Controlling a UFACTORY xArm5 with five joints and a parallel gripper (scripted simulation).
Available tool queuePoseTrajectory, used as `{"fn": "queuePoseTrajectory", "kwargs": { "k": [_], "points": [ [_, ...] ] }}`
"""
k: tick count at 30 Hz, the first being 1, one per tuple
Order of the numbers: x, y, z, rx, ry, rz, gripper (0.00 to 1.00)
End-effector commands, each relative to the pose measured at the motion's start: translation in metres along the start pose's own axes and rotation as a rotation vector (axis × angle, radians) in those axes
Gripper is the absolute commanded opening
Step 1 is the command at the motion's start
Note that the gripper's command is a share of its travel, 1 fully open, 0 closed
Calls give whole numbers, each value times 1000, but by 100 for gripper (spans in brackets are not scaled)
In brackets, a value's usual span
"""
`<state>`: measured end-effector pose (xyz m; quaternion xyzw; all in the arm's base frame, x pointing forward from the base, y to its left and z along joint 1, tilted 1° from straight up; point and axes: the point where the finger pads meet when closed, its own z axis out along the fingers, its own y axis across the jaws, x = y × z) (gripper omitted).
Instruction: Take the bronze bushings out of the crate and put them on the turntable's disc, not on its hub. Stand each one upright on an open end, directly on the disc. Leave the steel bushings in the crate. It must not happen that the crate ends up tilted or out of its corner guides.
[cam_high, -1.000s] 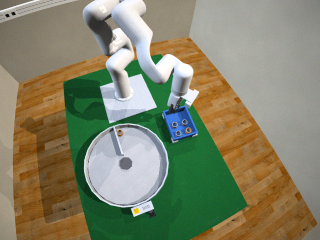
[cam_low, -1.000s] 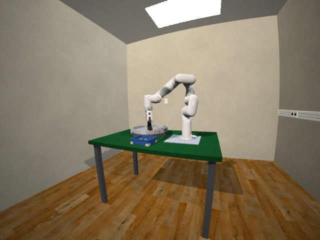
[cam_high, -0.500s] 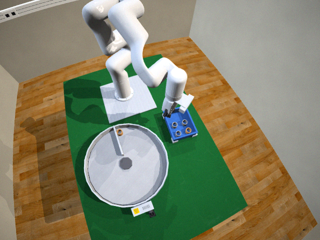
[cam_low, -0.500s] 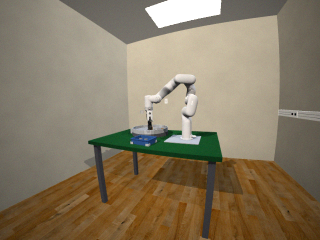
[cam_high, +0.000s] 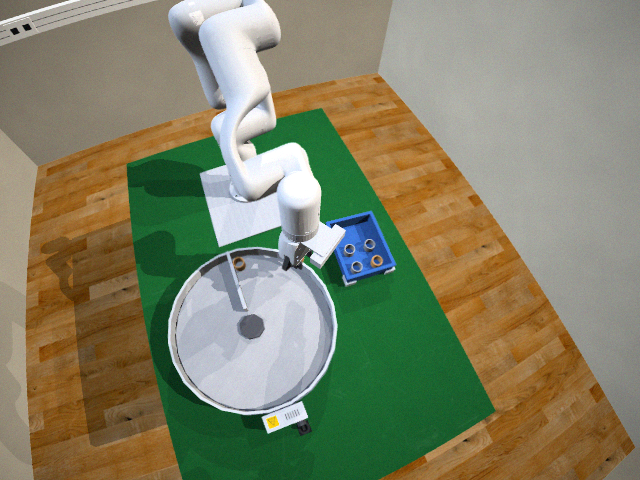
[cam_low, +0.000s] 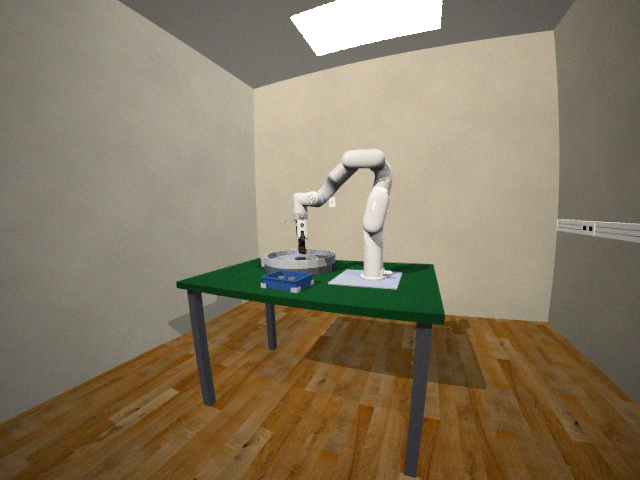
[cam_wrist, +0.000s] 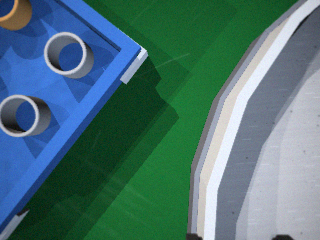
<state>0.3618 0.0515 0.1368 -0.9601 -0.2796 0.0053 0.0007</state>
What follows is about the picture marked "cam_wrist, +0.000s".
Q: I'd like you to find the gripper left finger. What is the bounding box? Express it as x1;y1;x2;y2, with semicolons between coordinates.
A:
186;233;203;240

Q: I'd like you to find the grey metal bushing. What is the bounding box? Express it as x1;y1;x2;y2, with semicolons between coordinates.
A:
44;32;94;79
0;94;51;137

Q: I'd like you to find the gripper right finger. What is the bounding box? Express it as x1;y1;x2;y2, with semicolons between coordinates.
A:
272;235;294;240

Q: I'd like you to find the tan hollow bushing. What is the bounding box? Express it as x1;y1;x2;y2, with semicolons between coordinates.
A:
0;0;32;30

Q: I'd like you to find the blue crate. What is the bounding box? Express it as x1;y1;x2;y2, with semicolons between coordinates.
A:
0;0;142;234

